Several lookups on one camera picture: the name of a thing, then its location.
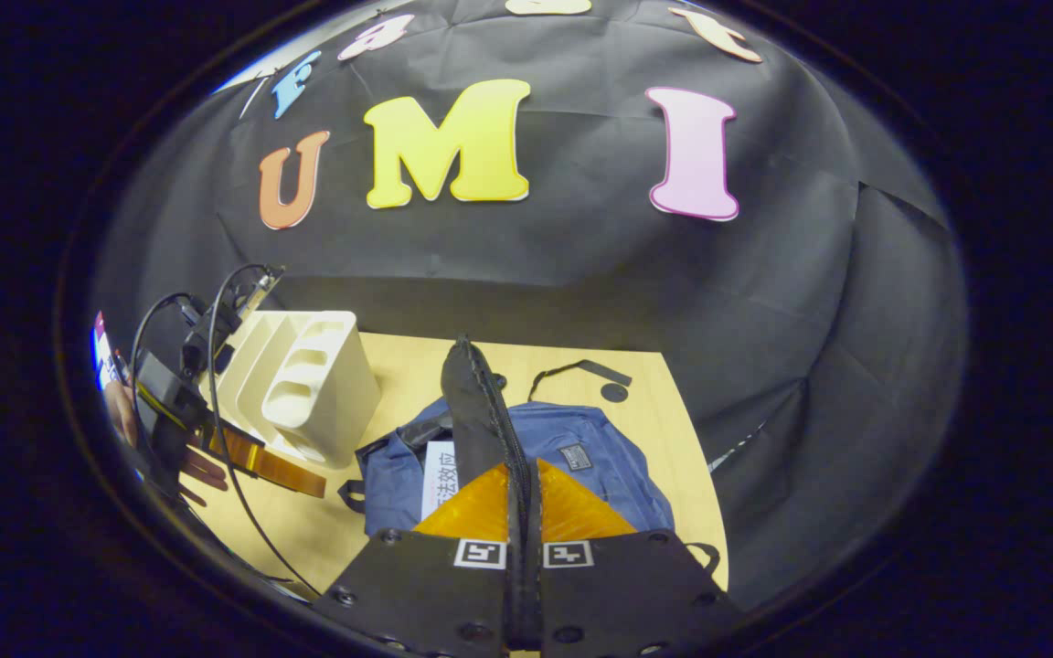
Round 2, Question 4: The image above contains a white book with blue cover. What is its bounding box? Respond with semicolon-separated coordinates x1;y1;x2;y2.
420;441;460;522

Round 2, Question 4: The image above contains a blue and black schoolbag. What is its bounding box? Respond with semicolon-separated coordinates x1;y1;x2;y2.
337;335;724;578

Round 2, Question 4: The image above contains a colourful printed board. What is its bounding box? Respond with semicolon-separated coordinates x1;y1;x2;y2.
90;311;132;394

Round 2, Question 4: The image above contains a white plastic bookshelf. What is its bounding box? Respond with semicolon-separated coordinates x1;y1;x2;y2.
200;309;383;470

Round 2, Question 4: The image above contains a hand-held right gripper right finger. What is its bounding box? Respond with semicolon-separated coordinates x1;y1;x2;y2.
526;457;747;658

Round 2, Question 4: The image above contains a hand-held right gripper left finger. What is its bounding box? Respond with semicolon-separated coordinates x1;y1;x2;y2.
312;462;527;658

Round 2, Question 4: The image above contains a black backdrop cloth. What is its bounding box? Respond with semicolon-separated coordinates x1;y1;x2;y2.
88;0;968;613

